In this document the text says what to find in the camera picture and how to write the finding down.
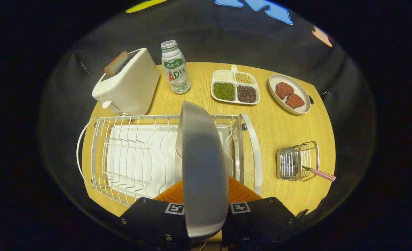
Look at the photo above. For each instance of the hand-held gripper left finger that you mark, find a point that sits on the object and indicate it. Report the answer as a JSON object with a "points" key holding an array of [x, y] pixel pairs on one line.
{"points": [[150, 219]]}

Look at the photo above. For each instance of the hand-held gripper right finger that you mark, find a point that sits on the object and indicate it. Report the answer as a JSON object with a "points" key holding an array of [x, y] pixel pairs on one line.
{"points": [[258, 223]]}

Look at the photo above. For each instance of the beige round plate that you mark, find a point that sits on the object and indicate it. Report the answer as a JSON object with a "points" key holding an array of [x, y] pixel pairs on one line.
{"points": [[202, 167]]}

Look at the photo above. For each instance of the beige oval dish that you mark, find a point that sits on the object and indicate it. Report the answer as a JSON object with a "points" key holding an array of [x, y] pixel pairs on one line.
{"points": [[300, 91]]}

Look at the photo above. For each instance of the red meat patty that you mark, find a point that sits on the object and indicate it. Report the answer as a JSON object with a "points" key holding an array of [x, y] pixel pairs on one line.
{"points": [[283, 90], [295, 101]]}

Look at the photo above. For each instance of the pile of dark red beans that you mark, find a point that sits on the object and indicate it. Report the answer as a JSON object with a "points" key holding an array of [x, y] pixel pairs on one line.
{"points": [[246, 94]]}

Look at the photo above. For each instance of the white toaster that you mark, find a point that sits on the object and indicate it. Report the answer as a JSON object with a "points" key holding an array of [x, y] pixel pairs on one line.
{"points": [[129, 87]]}

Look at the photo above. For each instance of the pile of green beans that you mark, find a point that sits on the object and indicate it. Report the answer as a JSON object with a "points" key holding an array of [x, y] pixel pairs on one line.
{"points": [[224, 91]]}

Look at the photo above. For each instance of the pile of pale soybeans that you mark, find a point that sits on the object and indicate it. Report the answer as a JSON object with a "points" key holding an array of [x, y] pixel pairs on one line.
{"points": [[244, 78]]}

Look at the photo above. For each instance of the white divided tray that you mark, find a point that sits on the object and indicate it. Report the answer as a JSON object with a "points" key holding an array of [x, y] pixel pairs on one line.
{"points": [[223, 75]]}

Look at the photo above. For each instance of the white drink bottle green label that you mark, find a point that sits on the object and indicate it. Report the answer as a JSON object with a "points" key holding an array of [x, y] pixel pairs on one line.
{"points": [[176, 69]]}

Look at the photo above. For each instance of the brown bread slice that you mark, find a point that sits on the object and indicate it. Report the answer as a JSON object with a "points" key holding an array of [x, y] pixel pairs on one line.
{"points": [[115, 64]]}

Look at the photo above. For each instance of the black backdrop cloth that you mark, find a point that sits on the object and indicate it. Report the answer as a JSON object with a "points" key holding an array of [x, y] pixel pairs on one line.
{"points": [[227, 42]]}

